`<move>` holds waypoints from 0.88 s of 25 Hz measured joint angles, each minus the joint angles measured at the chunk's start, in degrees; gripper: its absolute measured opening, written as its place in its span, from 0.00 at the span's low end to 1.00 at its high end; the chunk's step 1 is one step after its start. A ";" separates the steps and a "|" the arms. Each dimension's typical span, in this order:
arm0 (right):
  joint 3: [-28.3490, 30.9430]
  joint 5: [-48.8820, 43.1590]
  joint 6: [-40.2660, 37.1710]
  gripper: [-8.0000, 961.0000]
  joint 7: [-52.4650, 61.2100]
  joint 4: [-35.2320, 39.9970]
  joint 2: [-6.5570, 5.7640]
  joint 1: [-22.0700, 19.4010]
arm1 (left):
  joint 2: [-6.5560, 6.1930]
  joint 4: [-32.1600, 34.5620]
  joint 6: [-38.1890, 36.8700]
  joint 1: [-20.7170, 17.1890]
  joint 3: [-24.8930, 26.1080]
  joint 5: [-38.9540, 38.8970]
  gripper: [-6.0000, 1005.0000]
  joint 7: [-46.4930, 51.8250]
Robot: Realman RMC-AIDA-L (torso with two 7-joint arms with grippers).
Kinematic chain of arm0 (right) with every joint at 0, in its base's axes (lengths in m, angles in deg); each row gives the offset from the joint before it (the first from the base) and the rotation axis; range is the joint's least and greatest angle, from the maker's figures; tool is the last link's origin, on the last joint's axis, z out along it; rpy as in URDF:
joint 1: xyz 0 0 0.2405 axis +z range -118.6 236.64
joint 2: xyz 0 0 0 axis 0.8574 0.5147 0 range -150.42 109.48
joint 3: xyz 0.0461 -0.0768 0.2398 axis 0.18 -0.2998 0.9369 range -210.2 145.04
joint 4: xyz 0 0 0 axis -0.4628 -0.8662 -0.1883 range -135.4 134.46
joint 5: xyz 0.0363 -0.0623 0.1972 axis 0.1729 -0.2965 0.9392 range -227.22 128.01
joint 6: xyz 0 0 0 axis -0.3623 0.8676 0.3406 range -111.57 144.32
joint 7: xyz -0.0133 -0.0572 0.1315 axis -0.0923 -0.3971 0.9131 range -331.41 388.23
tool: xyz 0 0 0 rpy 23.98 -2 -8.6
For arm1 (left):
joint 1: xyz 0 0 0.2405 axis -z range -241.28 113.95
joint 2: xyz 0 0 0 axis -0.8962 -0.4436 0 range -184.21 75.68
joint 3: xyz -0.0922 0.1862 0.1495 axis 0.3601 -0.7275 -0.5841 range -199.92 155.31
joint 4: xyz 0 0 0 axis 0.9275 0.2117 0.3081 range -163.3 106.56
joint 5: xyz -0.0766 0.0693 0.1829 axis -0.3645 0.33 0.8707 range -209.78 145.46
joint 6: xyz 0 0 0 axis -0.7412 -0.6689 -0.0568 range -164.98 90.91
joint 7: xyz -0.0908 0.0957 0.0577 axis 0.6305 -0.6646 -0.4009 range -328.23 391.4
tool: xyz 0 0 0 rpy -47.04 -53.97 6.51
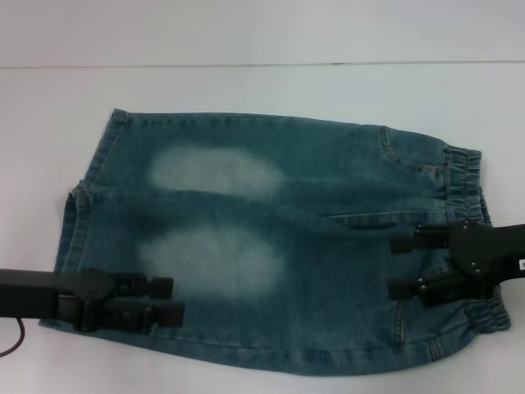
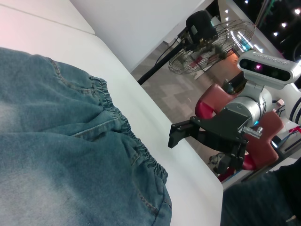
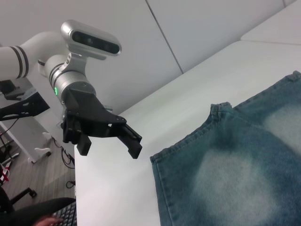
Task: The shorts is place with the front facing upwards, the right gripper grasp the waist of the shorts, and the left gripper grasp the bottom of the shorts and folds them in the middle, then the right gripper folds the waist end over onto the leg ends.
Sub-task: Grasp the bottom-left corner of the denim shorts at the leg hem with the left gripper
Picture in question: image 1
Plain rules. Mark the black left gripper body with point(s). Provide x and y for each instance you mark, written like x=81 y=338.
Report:
x=41 y=293

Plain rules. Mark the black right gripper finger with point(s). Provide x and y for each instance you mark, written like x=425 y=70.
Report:
x=426 y=240
x=443 y=290

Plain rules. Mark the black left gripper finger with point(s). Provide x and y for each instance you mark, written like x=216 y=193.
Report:
x=131 y=316
x=141 y=286

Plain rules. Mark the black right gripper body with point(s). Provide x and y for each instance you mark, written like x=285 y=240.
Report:
x=496 y=254

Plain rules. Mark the blue denim shorts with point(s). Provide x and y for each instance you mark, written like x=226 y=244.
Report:
x=246 y=295

